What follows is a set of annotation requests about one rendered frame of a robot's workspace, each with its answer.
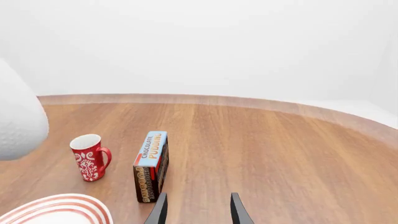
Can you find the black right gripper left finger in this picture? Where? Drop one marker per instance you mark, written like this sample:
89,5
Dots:
159,211

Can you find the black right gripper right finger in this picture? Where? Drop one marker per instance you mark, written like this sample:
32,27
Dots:
238,211

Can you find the chocolate pudding box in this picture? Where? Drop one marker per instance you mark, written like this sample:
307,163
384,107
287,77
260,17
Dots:
151,165

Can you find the red patterned mug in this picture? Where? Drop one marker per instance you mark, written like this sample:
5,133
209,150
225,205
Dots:
88,158

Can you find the white plate with red rings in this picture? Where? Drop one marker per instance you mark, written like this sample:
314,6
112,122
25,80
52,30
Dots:
59,210

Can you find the white textured armchair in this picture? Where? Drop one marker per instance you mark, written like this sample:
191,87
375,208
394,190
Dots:
17,116

